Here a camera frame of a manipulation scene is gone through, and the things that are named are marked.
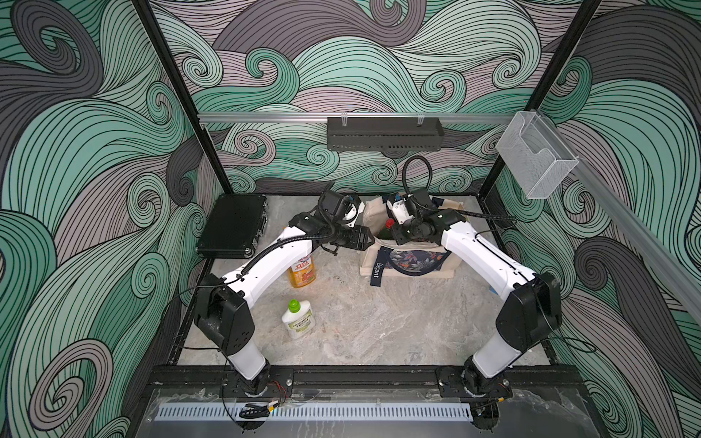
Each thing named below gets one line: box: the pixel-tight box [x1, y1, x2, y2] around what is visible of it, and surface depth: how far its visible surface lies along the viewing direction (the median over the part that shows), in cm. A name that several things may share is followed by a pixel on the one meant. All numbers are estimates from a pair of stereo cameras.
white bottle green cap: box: [281, 298, 315, 340], surface depth 74 cm
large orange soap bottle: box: [288, 253, 316, 289], surface depth 87 cm
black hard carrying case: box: [195, 194, 269, 260], surface depth 110 cm
